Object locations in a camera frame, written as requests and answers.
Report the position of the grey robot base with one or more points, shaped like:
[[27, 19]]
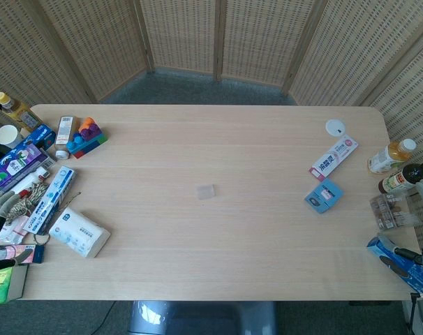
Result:
[[201, 318]]

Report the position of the purple toothpaste box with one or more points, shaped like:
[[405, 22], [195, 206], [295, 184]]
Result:
[[16, 167]]

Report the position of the pink packet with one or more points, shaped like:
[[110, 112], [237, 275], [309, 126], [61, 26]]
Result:
[[21, 252]]

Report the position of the blue white toothpaste box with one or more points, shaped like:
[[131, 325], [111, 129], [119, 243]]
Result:
[[52, 199]]

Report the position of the dark blue toothpaste box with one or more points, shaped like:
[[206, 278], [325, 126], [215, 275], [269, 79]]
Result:
[[37, 137]]

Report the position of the pink white toothpaste box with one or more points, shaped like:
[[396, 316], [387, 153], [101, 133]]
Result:
[[333, 157]]

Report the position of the small blue card pack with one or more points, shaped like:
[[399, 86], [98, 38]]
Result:
[[324, 196]]

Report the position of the small clear plastic piece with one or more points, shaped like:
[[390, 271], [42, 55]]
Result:
[[206, 192]]

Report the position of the pink white sachet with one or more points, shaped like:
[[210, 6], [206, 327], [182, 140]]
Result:
[[14, 228]]

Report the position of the zebra striped cloth toy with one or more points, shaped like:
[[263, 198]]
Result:
[[24, 204]]

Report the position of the brown bottle black cap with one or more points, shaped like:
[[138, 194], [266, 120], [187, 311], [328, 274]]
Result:
[[401, 178]]

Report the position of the white tube red cap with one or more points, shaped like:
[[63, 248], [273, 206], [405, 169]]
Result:
[[28, 181]]

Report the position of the clear plastic snack container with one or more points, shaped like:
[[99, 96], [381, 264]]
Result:
[[389, 211]]

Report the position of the yellow juice bottle white cap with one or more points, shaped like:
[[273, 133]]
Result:
[[387, 157]]

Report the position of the blue long carton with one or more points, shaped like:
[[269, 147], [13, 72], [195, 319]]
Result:
[[394, 260]]

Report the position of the white paper cup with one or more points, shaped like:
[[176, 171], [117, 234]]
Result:
[[7, 136]]

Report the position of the thin brown twine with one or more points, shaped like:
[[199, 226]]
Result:
[[70, 200]]

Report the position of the green yellow carton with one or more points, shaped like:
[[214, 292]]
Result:
[[3, 284]]

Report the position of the white tissue pack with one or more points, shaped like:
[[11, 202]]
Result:
[[79, 232]]

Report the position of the woven bamboo screen panel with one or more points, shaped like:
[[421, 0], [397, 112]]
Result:
[[412, 101], [19, 52], [264, 38], [180, 35], [100, 42], [358, 49]]

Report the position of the tea bottle yellow cap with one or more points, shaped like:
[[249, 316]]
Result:
[[19, 111]]

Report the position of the orange labelled small bottle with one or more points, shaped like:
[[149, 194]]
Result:
[[65, 134]]

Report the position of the colourful toy building blocks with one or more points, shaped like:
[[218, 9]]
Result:
[[87, 139]]

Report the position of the white round lid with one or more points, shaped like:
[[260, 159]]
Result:
[[334, 126]]

